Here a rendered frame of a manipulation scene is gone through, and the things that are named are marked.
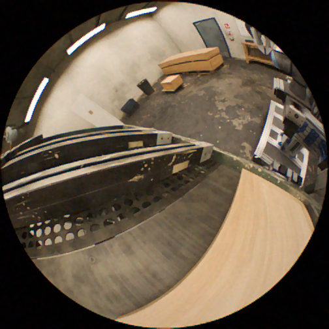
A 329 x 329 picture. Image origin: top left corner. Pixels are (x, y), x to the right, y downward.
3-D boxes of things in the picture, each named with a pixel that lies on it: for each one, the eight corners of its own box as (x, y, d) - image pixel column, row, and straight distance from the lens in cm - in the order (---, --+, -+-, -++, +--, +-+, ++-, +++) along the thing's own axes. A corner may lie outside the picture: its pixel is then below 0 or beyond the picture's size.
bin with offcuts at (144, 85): (158, 89, 442) (148, 77, 426) (149, 96, 422) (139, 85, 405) (151, 89, 486) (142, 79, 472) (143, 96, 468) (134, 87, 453)
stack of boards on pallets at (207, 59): (224, 65, 458) (218, 47, 441) (213, 74, 370) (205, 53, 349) (179, 67, 597) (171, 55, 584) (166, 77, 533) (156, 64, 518)
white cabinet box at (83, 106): (126, 126, 375) (80, 93, 355) (117, 139, 380) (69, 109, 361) (122, 123, 432) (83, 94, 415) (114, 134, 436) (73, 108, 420)
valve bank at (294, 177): (293, 181, 107) (310, 173, 90) (289, 198, 102) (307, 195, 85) (249, 157, 90) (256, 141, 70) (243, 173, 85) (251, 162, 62)
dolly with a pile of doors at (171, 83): (185, 85, 348) (179, 74, 334) (175, 94, 318) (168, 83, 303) (172, 85, 392) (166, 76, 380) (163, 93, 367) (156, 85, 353)
